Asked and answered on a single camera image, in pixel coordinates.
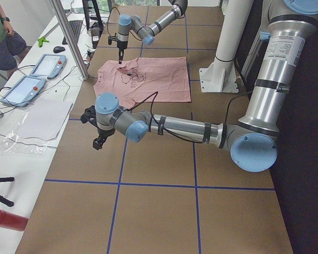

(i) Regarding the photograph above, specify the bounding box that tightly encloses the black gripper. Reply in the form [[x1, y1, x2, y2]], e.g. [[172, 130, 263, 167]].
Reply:
[[117, 41, 127, 64], [92, 128, 115, 150]]

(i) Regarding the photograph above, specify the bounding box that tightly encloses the pink snoopy t-shirt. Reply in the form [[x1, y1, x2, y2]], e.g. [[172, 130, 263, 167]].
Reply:
[[93, 57, 191, 108]]

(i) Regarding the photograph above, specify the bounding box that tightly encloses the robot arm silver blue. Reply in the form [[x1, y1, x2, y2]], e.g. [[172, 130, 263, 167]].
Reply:
[[81, 1, 318, 172], [108, 0, 188, 64]]

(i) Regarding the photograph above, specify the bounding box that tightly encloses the black power adapter box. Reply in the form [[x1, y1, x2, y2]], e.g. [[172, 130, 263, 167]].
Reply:
[[87, 26, 103, 49]]

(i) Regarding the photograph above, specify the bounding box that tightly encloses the black keyboard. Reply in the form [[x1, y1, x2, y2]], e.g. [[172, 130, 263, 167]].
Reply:
[[69, 20, 83, 43]]

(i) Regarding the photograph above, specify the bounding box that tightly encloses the white paper sheet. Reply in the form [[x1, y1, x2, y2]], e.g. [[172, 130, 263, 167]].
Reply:
[[17, 98, 73, 141]]

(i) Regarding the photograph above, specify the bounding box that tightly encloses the black computer mouse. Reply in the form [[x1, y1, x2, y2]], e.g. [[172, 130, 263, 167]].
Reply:
[[53, 46, 66, 53]]

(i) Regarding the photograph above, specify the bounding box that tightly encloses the far teach pendant tablet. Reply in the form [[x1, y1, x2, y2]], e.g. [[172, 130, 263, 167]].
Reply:
[[30, 54, 67, 79]]

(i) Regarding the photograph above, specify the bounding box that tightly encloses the teach pendant tablet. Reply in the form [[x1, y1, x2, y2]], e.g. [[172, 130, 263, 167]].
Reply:
[[0, 76, 46, 107], [30, 54, 67, 79]]

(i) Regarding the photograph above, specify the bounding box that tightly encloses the green plastic clamp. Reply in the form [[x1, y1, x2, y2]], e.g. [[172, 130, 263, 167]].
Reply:
[[37, 36, 49, 48]]

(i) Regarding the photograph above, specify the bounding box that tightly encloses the brown paper table cover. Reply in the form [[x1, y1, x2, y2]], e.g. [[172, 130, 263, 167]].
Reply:
[[14, 5, 295, 254]]

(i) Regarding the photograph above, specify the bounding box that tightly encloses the clear plastic bag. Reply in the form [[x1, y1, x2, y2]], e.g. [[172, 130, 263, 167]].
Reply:
[[0, 111, 57, 157]]

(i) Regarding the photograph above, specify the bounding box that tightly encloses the near teach pendant tablet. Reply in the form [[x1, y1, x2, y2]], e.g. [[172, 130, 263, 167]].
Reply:
[[0, 76, 46, 107]]

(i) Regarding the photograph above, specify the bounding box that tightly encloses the seated person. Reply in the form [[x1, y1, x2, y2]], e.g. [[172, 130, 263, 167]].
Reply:
[[0, 4, 29, 78]]

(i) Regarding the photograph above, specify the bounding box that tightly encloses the black tripod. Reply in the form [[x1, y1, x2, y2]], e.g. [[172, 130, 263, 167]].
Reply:
[[0, 177, 15, 207]]

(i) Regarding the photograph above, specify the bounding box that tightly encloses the red cylinder bottle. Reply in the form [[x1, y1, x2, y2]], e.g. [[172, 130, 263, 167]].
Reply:
[[0, 209, 29, 231]]

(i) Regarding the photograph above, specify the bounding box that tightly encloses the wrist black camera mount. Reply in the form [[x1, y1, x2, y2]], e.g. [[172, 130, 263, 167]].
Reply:
[[80, 105, 98, 128], [108, 35, 118, 45]]

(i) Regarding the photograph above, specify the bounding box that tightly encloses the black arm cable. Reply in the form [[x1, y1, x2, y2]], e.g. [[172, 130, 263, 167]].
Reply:
[[105, 6, 144, 42], [127, 91, 255, 145]]

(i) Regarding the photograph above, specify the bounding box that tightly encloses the aluminium frame post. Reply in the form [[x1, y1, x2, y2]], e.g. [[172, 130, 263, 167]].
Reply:
[[50, 0, 89, 80]]

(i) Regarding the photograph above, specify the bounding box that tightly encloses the white pedestal column with base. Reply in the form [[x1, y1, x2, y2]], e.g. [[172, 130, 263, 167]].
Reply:
[[199, 0, 253, 93]]

